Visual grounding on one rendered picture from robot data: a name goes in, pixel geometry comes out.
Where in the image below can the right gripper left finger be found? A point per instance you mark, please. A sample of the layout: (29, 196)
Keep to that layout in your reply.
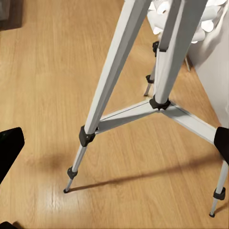
(11, 143)

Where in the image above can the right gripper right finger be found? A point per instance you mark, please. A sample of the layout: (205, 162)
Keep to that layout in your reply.
(221, 142)

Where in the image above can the camera tripod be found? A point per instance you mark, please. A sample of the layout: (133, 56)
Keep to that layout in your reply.
(180, 26)

